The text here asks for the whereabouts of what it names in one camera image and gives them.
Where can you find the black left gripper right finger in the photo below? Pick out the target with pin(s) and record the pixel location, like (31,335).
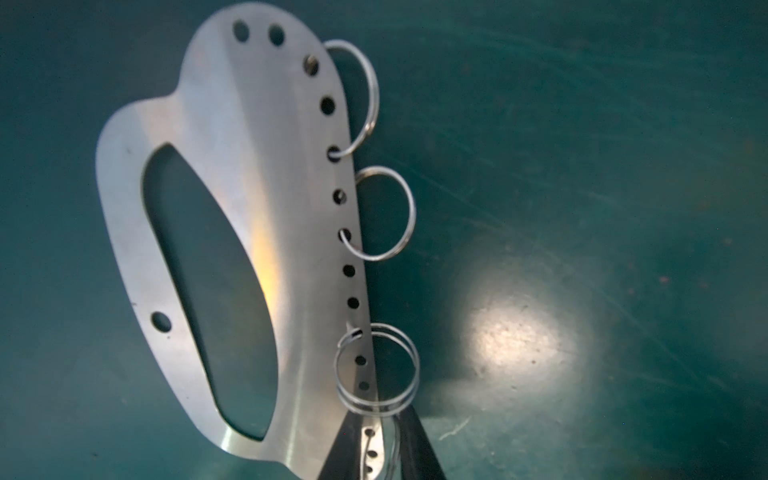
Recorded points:
(417,456)

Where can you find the silver perforated metal plate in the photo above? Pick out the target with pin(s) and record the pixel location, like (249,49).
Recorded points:
(258,105)

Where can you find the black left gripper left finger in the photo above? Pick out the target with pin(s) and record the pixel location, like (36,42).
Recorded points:
(344,459)

